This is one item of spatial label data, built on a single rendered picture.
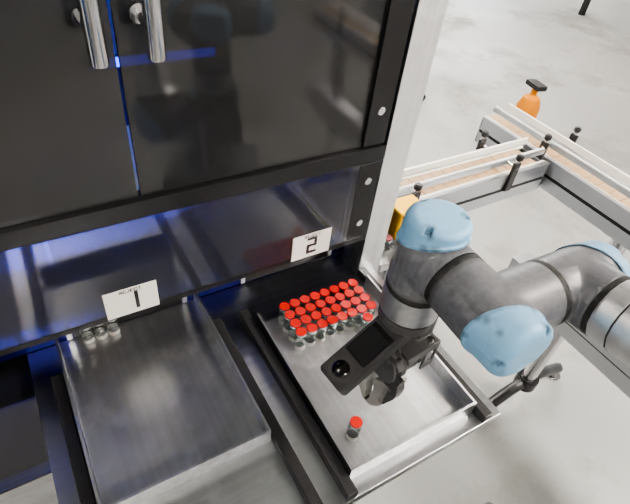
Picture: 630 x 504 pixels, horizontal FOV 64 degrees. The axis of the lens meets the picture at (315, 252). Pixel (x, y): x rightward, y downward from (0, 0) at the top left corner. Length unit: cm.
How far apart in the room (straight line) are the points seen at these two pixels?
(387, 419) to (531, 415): 131
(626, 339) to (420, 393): 48
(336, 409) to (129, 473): 34
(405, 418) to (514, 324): 47
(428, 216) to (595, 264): 18
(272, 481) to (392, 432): 22
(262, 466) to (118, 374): 30
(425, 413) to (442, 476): 98
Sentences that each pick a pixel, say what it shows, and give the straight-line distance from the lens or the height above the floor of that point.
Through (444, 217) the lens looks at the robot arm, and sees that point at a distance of 55.
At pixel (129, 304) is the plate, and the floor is 101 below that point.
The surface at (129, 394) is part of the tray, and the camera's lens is 94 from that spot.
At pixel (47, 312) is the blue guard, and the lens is 86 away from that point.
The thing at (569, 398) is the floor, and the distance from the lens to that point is 231.
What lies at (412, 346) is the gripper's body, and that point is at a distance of 70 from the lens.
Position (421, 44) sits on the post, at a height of 139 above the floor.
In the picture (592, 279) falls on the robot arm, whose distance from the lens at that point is 59.
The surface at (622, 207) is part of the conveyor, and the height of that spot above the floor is 93.
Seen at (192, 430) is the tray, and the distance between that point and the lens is 89.
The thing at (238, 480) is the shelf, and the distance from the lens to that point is 85.
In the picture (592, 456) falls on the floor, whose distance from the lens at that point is 221.
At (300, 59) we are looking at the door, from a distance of 76.
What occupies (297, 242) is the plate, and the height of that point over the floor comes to 104.
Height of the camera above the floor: 167
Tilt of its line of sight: 42 degrees down
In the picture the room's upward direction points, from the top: 8 degrees clockwise
